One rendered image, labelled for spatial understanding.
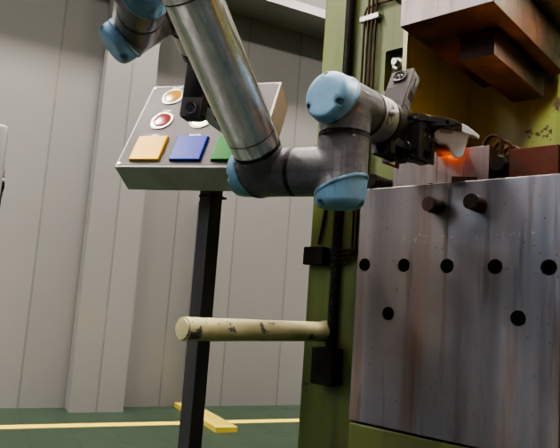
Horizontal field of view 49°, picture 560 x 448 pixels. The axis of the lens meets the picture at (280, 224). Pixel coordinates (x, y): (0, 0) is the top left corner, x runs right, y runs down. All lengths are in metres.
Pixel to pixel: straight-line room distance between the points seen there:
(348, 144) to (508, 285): 0.37
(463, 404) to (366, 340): 0.22
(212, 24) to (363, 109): 0.25
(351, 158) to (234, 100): 0.18
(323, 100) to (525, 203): 0.39
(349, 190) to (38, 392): 3.13
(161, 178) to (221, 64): 0.62
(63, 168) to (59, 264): 0.56
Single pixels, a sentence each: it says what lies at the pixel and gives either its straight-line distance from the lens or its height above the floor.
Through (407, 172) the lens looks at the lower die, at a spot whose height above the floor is 0.95.
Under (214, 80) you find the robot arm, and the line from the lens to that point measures 0.85.
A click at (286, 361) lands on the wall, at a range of 4.25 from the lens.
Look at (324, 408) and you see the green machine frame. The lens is 1.51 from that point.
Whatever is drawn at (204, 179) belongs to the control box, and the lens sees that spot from 1.37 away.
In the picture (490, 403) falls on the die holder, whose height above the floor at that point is 0.54.
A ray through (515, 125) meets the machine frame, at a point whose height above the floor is 1.18.
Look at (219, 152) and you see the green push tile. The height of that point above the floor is 0.99.
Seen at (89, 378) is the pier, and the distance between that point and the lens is 3.69.
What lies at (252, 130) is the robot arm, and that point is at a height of 0.92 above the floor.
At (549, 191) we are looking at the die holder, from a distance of 1.07.
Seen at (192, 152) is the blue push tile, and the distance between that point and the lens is 1.37.
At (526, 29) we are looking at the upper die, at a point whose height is 1.28.
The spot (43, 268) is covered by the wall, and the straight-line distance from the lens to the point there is 3.77.
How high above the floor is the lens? 0.68
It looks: 7 degrees up
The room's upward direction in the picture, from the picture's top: 4 degrees clockwise
